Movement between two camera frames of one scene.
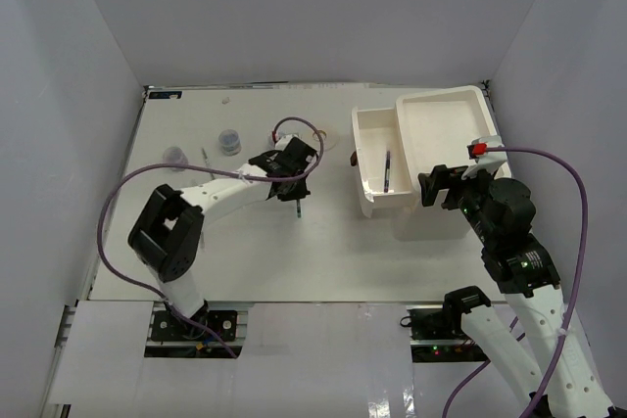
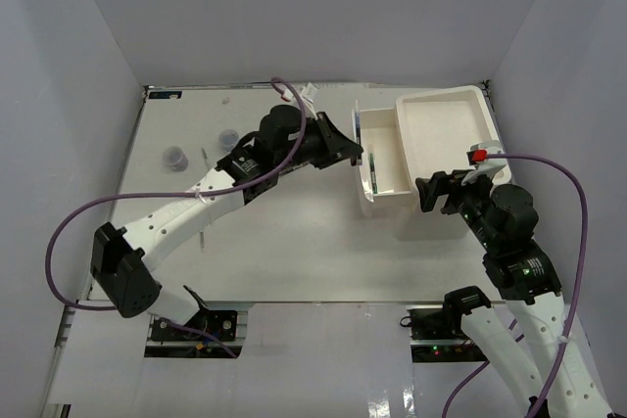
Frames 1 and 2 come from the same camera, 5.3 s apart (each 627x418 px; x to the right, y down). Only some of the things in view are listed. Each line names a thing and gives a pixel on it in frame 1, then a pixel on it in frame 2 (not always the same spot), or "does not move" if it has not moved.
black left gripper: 299,193 -> 336,146
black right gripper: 442,177 does not move
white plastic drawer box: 372,126 does not move
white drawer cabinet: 437,128 does not move
